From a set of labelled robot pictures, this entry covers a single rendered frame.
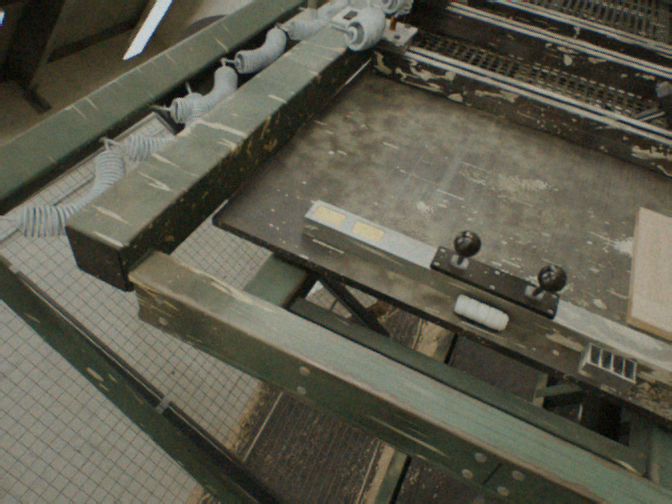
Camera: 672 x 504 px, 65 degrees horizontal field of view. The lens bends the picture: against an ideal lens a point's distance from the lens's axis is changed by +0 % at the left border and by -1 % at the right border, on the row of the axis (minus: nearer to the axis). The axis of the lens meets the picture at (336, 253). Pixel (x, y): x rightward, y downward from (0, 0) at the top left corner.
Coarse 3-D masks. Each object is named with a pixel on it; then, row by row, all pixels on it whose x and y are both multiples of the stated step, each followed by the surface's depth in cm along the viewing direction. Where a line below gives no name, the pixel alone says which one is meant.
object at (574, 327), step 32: (320, 224) 87; (352, 224) 88; (384, 256) 86; (416, 256) 85; (448, 288) 84; (512, 320) 82; (544, 320) 80; (576, 320) 80; (608, 320) 80; (640, 352) 77
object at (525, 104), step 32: (384, 32) 125; (384, 64) 130; (416, 64) 126; (448, 64) 127; (448, 96) 128; (480, 96) 125; (512, 96) 121; (544, 96) 122; (544, 128) 123; (576, 128) 120; (608, 128) 117; (640, 128) 117; (640, 160) 118
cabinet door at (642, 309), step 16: (640, 208) 105; (640, 224) 101; (656, 224) 102; (640, 240) 98; (656, 240) 98; (640, 256) 95; (656, 256) 95; (640, 272) 92; (656, 272) 92; (640, 288) 89; (656, 288) 90; (640, 304) 87; (656, 304) 87; (640, 320) 84; (656, 320) 85
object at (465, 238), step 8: (464, 232) 72; (472, 232) 72; (456, 240) 73; (464, 240) 72; (472, 240) 71; (480, 240) 72; (456, 248) 73; (464, 248) 72; (472, 248) 72; (456, 256) 83; (464, 256) 73; (472, 256) 73; (456, 264) 82; (464, 264) 82
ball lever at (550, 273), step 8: (552, 264) 70; (544, 272) 70; (552, 272) 69; (560, 272) 69; (544, 280) 70; (552, 280) 69; (560, 280) 69; (528, 288) 80; (536, 288) 77; (544, 288) 70; (552, 288) 69; (560, 288) 69; (528, 296) 80; (536, 296) 79
